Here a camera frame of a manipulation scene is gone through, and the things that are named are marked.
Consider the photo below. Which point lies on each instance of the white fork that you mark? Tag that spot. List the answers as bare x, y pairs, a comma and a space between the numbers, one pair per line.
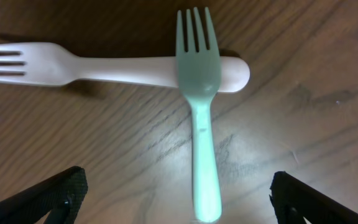
49, 64

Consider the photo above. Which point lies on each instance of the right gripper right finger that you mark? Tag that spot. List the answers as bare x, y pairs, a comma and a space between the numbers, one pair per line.
295, 202

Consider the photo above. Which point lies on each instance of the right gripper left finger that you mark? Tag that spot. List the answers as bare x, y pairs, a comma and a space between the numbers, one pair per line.
58, 198

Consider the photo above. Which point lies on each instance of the pale green plastic fork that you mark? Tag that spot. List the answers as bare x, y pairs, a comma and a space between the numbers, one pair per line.
199, 73

